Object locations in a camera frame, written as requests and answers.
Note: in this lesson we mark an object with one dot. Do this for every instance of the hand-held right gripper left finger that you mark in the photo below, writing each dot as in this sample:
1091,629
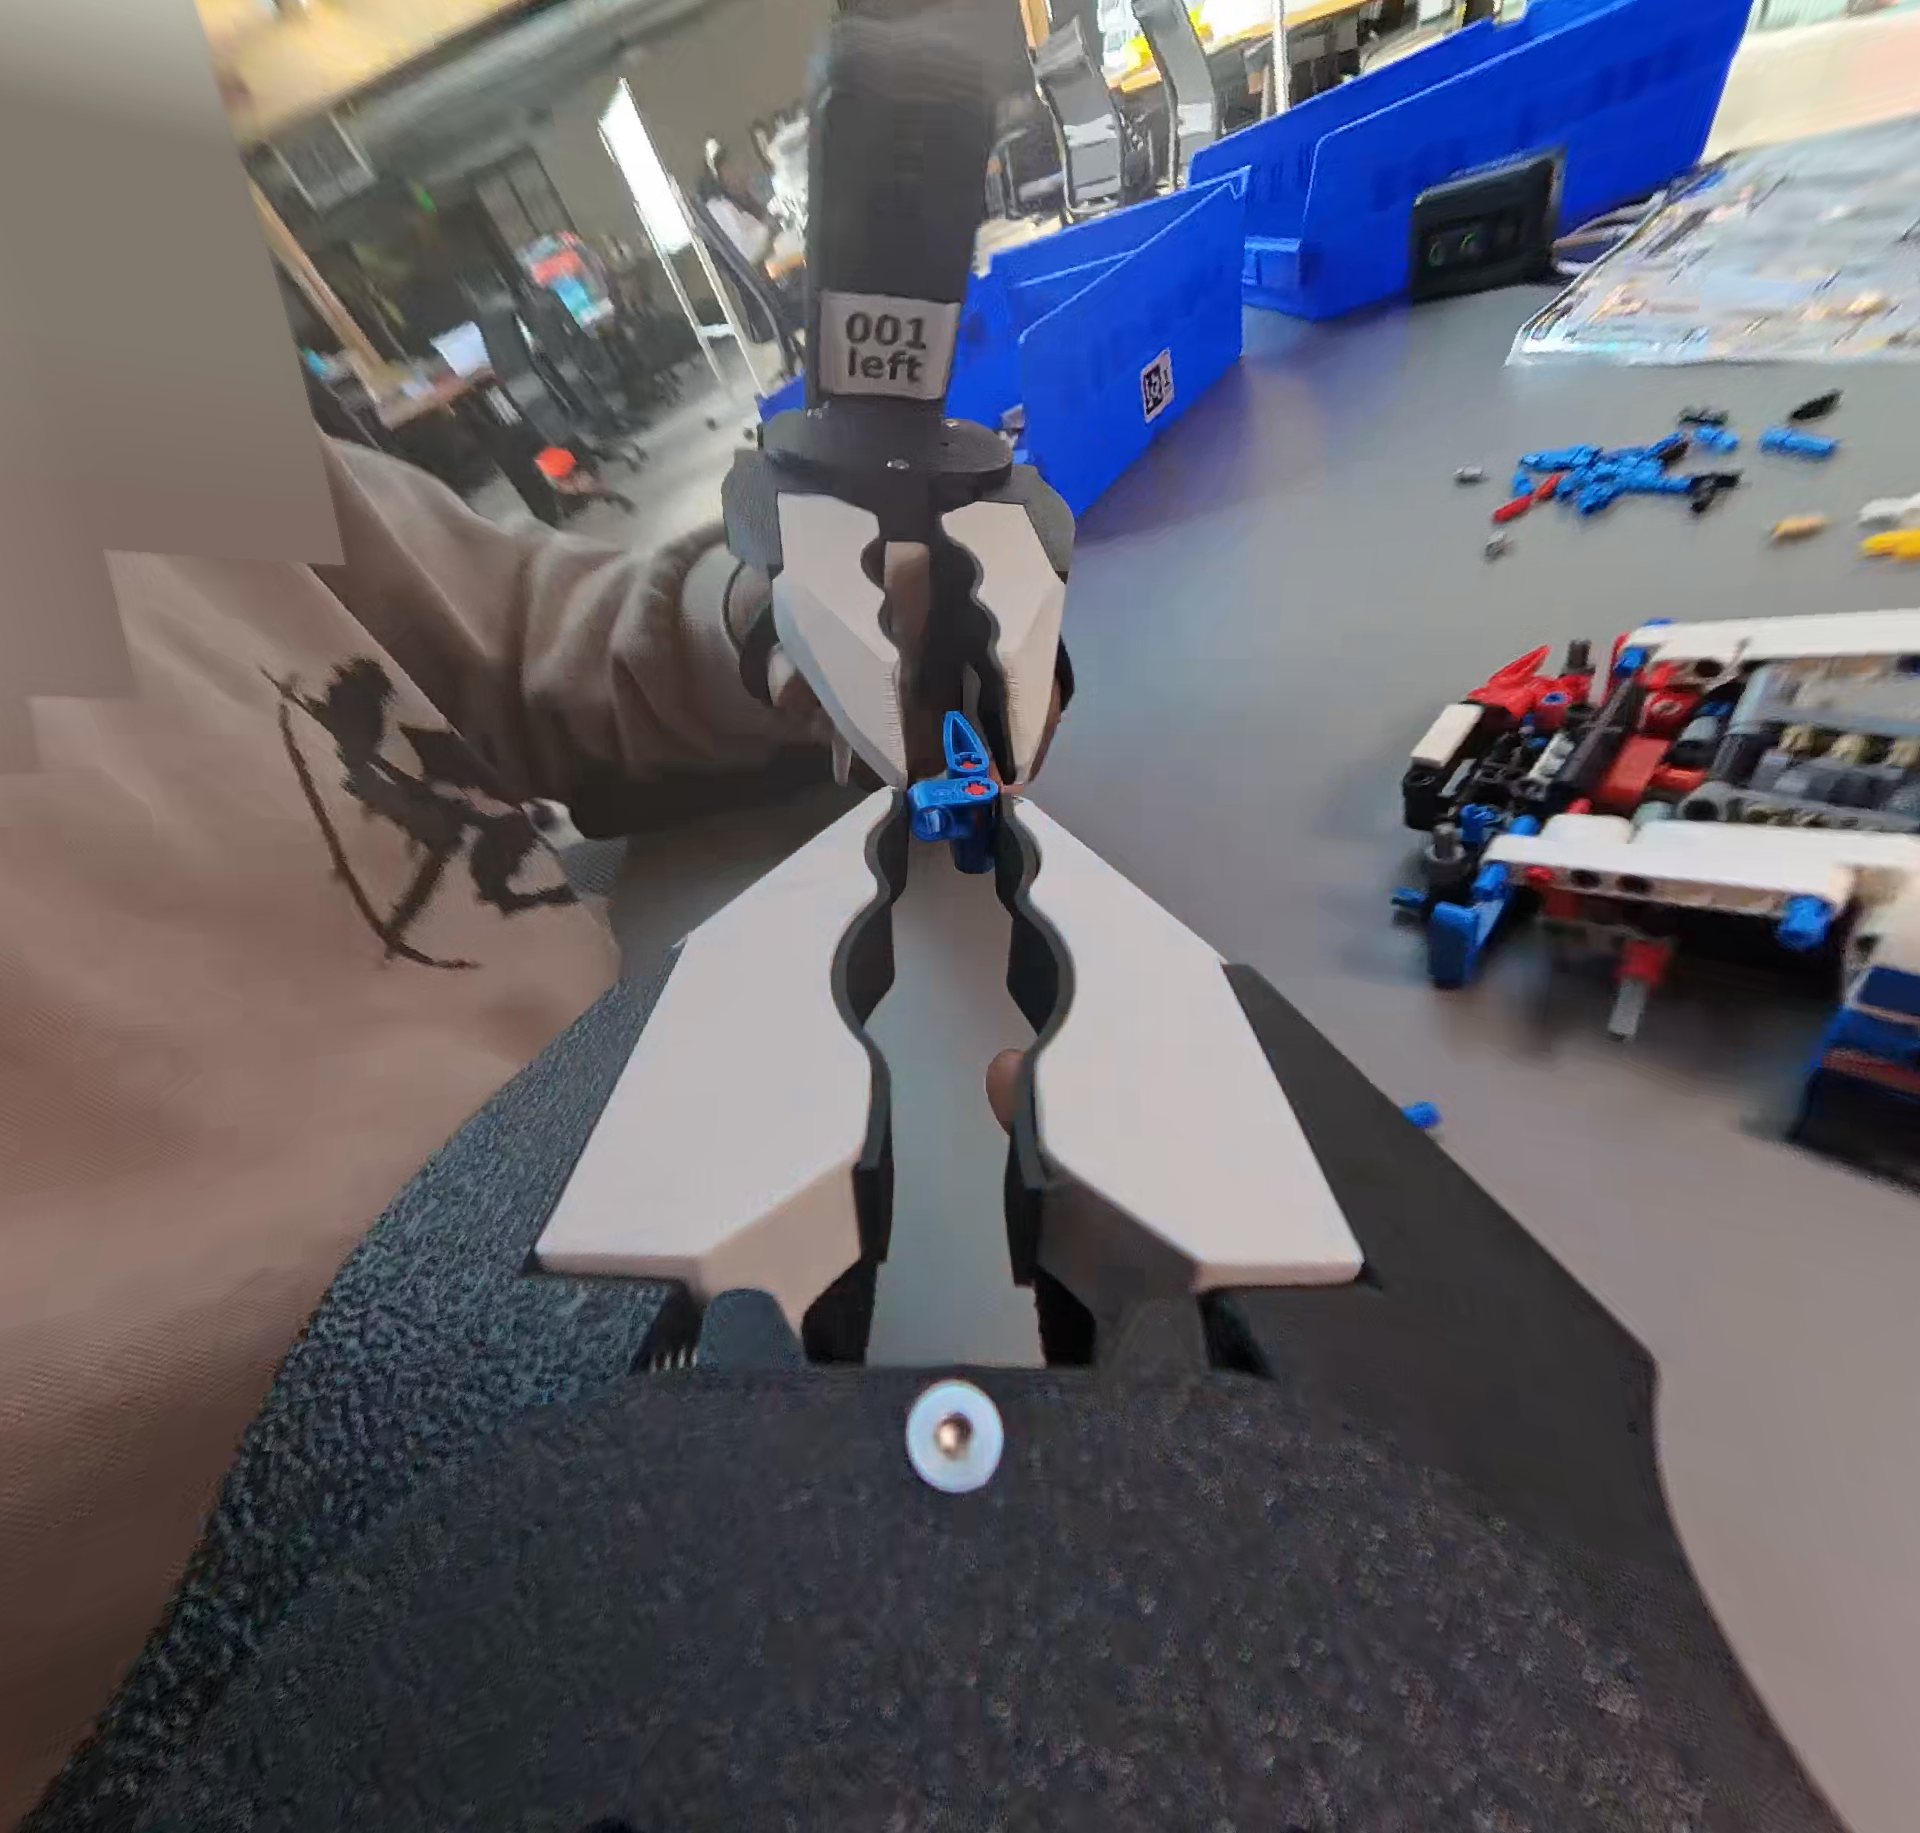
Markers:
721,1112

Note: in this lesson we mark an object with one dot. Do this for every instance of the black charging dock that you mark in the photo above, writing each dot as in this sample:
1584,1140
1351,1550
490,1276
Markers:
1485,231

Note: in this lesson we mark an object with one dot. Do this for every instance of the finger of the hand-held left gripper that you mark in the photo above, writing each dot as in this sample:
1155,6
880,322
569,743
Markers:
818,602
1027,587

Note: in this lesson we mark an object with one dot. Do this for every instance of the person's left forearm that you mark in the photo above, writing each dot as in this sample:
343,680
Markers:
571,632

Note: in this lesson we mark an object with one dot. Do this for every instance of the person's beige hoodie torso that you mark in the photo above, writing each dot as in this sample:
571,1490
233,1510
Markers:
226,1038

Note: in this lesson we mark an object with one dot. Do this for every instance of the yellow brick beam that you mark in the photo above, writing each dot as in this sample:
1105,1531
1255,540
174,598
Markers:
1892,543

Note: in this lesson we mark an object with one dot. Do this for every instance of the shiny sticker sheet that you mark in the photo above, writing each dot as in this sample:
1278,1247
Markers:
1740,257

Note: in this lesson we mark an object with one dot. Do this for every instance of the blue bin with square label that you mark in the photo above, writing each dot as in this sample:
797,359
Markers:
1110,347

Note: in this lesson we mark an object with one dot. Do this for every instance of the toy brick car model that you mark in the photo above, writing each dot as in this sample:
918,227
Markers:
1680,813

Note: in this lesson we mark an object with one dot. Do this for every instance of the person's right hand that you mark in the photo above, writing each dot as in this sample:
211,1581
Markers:
1007,1092

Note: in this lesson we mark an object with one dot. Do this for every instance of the tan brick pin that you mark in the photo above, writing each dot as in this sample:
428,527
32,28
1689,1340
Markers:
1800,526

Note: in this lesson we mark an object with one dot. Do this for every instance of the blue toy brick assembly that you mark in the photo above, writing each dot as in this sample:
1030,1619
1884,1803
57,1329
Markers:
938,811

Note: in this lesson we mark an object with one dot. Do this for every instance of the grey desk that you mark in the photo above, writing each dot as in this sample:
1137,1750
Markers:
1275,663

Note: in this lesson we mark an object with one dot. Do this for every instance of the long blue plastic bin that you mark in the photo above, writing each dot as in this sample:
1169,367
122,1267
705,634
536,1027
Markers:
1501,107

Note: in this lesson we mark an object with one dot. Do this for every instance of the black office chair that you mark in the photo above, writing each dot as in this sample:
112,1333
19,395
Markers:
1173,63
547,408
1088,123

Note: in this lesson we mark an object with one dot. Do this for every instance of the person's left hand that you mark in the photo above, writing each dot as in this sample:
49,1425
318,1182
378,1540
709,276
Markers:
904,587

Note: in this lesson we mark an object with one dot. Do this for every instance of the pile of small brick pins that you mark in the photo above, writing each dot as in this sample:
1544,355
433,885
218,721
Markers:
1620,472

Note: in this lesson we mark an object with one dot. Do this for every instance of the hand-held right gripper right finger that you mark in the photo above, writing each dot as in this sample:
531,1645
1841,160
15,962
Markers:
1186,1128

